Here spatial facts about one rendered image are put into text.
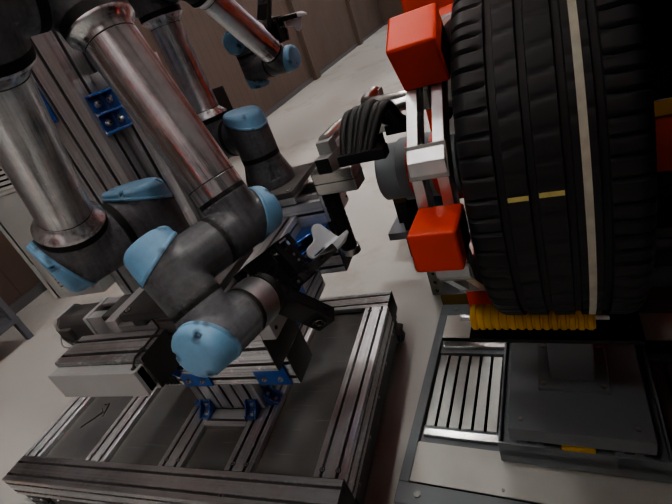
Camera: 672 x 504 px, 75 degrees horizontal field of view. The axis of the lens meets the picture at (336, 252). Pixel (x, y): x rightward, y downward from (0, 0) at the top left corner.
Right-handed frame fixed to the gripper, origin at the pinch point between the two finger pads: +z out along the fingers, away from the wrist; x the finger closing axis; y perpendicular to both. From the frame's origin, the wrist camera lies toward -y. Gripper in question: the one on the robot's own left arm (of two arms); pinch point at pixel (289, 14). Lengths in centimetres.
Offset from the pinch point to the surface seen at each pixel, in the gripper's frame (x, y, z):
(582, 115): 103, 10, -89
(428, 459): 74, 107, -88
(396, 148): 67, 24, -68
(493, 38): 91, 2, -83
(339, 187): 62, 24, -85
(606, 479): 115, 101, -80
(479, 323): 86, 61, -78
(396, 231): 43, 73, -27
